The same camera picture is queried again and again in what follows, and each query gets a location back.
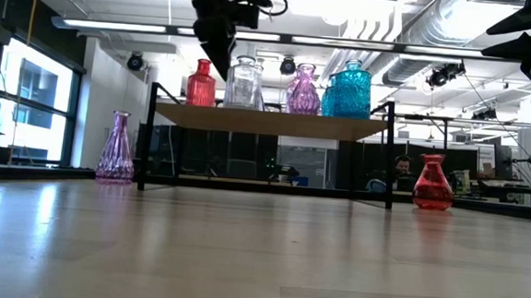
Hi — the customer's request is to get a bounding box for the purple swirl glass vase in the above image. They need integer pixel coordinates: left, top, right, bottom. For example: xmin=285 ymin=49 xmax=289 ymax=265
xmin=284 ymin=61 xmax=325 ymax=116

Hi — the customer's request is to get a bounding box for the large window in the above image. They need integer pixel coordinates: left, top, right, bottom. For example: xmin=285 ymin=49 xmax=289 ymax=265
xmin=0 ymin=35 xmax=87 ymax=169

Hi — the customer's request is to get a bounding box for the red glass bottle vase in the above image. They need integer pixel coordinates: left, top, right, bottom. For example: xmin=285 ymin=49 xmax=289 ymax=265
xmin=184 ymin=57 xmax=218 ymax=108

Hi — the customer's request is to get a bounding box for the silver ventilation duct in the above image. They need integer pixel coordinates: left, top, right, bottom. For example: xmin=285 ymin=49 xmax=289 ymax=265
xmin=379 ymin=0 xmax=529 ymax=94

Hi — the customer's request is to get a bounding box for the wooden shelf black metal frame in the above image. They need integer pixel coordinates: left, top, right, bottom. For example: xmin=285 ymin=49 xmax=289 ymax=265
xmin=136 ymin=80 xmax=400 ymax=211

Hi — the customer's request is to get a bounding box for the black ceiling spotlight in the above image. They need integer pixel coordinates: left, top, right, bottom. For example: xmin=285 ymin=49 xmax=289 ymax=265
xmin=125 ymin=50 xmax=146 ymax=72
xmin=278 ymin=54 xmax=298 ymax=77
xmin=425 ymin=59 xmax=466 ymax=91

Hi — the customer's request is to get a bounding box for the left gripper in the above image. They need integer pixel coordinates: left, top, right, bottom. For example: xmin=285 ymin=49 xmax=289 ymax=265
xmin=182 ymin=0 xmax=239 ymax=81

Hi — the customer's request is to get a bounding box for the red bulbous glass vase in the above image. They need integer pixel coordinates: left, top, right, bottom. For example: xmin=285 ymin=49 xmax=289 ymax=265
xmin=411 ymin=152 xmax=457 ymax=212

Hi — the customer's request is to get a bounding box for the teal textured glass vase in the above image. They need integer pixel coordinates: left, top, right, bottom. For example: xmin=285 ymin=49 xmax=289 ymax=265
xmin=320 ymin=73 xmax=340 ymax=117
xmin=329 ymin=58 xmax=374 ymax=120

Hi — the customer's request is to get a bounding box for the clear wide glass vase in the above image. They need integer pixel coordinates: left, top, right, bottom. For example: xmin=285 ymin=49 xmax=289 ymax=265
xmin=223 ymin=54 xmax=266 ymax=112

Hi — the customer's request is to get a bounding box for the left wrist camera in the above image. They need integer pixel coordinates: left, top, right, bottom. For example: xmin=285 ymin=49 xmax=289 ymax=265
xmin=229 ymin=1 xmax=262 ymax=30

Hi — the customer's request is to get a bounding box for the long ceiling light bar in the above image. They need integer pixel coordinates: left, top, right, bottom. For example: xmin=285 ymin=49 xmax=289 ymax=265
xmin=50 ymin=14 xmax=531 ymax=64

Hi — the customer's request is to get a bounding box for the clear faceted glass vase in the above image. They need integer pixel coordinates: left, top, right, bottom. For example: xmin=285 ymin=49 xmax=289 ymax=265
xmin=249 ymin=57 xmax=269 ymax=112

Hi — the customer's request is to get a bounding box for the black room divider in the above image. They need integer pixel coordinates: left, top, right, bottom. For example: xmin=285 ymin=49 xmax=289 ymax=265
xmin=134 ymin=122 xmax=479 ymax=199

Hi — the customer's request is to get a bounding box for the pink conical glass vase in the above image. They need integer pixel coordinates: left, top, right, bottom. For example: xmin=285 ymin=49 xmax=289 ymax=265
xmin=95 ymin=108 xmax=138 ymax=184

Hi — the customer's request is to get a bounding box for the black metal table frame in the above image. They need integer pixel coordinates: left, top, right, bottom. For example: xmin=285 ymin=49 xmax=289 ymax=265
xmin=0 ymin=104 xmax=531 ymax=222

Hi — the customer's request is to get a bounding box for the person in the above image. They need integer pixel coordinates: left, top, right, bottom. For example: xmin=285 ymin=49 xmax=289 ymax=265
xmin=366 ymin=150 xmax=421 ymax=196

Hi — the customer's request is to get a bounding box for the cluttered background desk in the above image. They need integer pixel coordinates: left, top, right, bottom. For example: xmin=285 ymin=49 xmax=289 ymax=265
xmin=446 ymin=141 xmax=531 ymax=207

